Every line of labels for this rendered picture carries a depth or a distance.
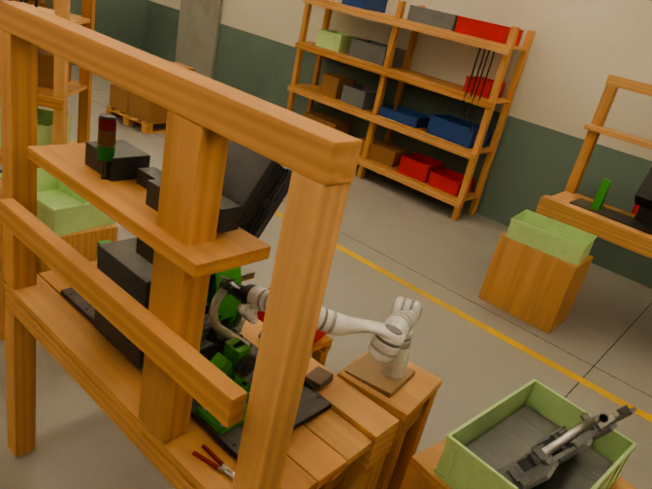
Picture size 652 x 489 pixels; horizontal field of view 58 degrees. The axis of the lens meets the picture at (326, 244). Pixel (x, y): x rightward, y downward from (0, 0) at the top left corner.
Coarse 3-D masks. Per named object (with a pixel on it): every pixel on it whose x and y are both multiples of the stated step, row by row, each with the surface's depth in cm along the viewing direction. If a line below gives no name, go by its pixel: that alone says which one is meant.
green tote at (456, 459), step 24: (528, 384) 229; (504, 408) 220; (552, 408) 229; (576, 408) 222; (456, 432) 194; (480, 432) 212; (456, 456) 191; (624, 456) 201; (456, 480) 192; (480, 480) 185; (504, 480) 178; (600, 480) 187
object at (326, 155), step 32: (0, 0) 191; (32, 32) 181; (64, 32) 168; (96, 32) 172; (96, 64) 160; (128, 64) 150; (160, 64) 146; (160, 96) 144; (192, 96) 136; (224, 96) 128; (224, 128) 130; (256, 128) 124; (288, 128) 118; (320, 128) 119; (288, 160) 119; (320, 160) 114; (352, 160) 117
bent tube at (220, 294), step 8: (224, 280) 194; (216, 296) 192; (224, 296) 193; (216, 304) 191; (216, 312) 191; (216, 320) 192; (216, 328) 193; (224, 328) 195; (224, 336) 197; (232, 336) 198; (248, 344) 205
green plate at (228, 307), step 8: (224, 272) 203; (232, 272) 206; (240, 272) 209; (216, 280) 201; (240, 280) 209; (216, 288) 202; (208, 296) 207; (232, 296) 208; (224, 304) 205; (232, 304) 208; (224, 312) 206; (232, 312) 209
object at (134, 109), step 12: (120, 96) 766; (132, 96) 752; (108, 108) 781; (120, 108) 772; (132, 108) 757; (144, 108) 747; (156, 108) 752; (132, 120) 770; (144, 120) 753; (156, 120) 760; (144, 132) 754; (156, 132) 766
